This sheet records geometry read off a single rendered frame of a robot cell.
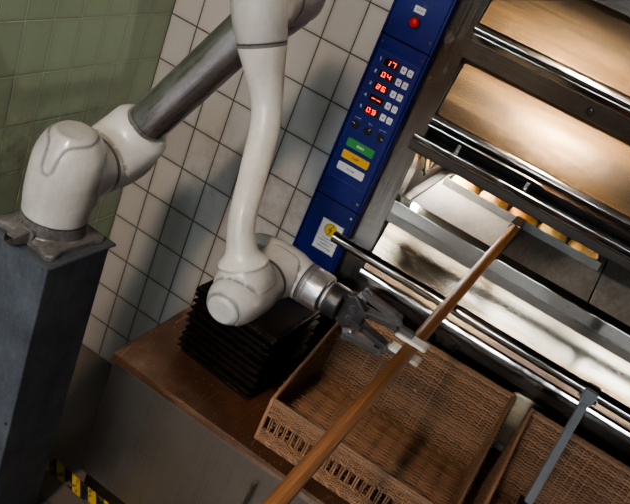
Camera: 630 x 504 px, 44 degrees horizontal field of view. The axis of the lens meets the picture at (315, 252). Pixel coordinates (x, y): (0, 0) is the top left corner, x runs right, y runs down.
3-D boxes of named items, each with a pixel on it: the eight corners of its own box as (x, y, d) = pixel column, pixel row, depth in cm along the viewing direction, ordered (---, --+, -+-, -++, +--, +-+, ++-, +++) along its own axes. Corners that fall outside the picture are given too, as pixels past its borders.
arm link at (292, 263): (308, 291, 176) (279, 315, 165) (252, 256, 180) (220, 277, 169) (324, 253, 170) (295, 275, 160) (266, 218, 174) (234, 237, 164)
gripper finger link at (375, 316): (355, 306, 167) (356, 300, 167) (403, 326, 164) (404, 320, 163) (347, 312, 164) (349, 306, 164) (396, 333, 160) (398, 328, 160)
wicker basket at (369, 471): (323, 362, 254) (356, 295, 242) (477, 460, 241) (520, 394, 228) (249, 438, 213) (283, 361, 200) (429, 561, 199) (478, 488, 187)
